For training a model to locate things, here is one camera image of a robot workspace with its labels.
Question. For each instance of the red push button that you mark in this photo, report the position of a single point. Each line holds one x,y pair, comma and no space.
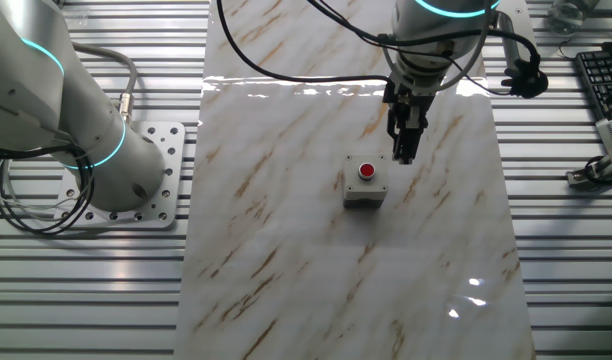
366,171

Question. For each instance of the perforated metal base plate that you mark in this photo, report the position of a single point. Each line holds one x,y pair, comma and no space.
172,150

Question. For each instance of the clear glass bottle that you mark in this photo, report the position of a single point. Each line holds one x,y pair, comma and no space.
566,17

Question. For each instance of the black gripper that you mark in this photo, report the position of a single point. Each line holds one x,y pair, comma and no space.
411,102

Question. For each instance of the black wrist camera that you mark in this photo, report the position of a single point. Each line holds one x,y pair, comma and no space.
528,80

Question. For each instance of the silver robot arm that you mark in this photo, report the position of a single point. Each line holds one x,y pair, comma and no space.
36,75

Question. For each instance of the marble pattern mat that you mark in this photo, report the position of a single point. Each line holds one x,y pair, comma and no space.
286,275

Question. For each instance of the silver camera on mount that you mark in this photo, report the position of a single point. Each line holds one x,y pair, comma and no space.
611,140

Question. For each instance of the grey button box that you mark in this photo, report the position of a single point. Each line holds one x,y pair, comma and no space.
356,192

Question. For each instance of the black keyboard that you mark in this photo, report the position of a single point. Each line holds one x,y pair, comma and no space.
606,75

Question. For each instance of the silver camera mount bracket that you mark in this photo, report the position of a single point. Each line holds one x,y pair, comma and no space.
523,30

